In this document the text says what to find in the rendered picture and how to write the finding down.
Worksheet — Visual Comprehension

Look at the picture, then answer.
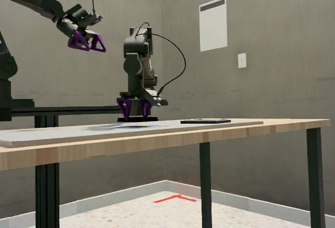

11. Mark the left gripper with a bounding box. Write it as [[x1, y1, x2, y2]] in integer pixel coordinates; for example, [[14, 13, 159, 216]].
[[117, 76, 160, 121]]

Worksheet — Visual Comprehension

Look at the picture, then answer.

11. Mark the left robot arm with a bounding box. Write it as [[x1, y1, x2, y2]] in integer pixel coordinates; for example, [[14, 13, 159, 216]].
[[123, 27, 167, 107]]

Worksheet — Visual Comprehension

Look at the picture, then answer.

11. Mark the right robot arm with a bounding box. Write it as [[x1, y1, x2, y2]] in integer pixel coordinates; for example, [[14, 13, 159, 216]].
[[0, 0, 103, 102]]

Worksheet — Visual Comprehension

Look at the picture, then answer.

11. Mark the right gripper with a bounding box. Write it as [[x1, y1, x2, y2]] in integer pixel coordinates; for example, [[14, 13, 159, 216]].
[[65, 14, 106, 52]]

